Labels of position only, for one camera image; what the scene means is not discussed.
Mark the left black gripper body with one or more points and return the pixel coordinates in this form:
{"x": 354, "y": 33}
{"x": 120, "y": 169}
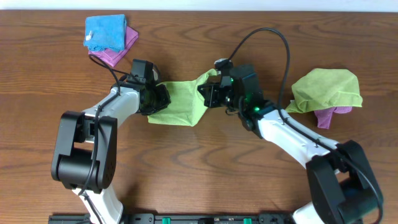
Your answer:
{"x": 162, "y": 98}

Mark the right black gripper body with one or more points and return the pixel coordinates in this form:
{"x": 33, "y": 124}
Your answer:
{"x": 216, "y": 96}

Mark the green cloth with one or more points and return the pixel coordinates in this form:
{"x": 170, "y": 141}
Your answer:
{"x": 186, "y": 103}
{"x": 322, "y": 89}

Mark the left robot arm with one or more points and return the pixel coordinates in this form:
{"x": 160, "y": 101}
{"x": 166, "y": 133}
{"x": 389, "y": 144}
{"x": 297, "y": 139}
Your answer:
{"x": 85, "y": 154}

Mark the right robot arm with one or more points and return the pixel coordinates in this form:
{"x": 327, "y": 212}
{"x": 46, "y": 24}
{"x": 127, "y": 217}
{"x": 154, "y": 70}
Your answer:
{"x": 342, "y": 185}

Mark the folded purple cloth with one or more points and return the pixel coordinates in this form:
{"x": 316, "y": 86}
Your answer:
{"x": 111, "y": 57}

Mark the folded blue cloth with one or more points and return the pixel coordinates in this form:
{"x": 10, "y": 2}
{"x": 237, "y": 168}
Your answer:
{"x": 105, "y": 32}

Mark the crumpled green cloth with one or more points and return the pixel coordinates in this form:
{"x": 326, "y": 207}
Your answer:
{"x": 322, "y": 89}

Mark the crumpled purple cloth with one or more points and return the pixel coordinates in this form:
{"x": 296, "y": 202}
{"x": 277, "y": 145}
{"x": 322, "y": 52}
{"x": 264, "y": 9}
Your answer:
{"x": 324, "y": 116}

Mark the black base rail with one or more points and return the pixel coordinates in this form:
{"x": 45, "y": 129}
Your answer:
{"x": 265, "y": 218}

